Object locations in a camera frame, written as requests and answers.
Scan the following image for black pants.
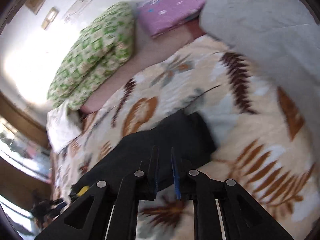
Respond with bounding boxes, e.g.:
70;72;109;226
69;110;217;197

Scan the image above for leaf patterned bed blanket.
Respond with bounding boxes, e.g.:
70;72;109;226
53;35;319;239

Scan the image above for white patterned pillow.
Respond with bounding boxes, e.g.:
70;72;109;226
46;100;82;153

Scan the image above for stained glass wooden door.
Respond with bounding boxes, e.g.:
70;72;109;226
1;95;52;239

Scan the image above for green checkered folded quilt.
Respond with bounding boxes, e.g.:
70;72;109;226
47;2;135;111

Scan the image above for grey textured blanket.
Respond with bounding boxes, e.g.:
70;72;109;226
200;0;319;152

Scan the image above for purple floral pillow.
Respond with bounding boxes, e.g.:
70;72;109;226
137;0;206;37

